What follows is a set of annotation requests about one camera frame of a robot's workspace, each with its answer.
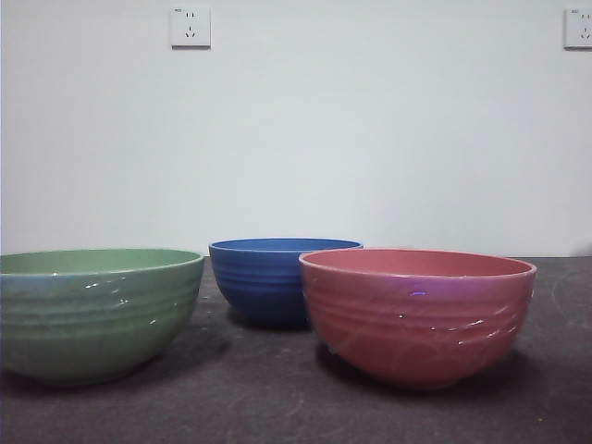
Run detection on red ribbed bowl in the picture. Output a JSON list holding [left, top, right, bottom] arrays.
[[298, 247, 539, 390]]

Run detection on green ribbed bowl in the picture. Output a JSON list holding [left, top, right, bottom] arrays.
[[0, 248, 206, 387]]

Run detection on blue ribbed bowl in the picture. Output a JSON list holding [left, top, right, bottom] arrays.
[[207, 237, 365, 331]]

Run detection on white wall socket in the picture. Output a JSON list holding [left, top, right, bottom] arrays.
[[562, 7, 592, 52], [169, 5, 213, 50]]

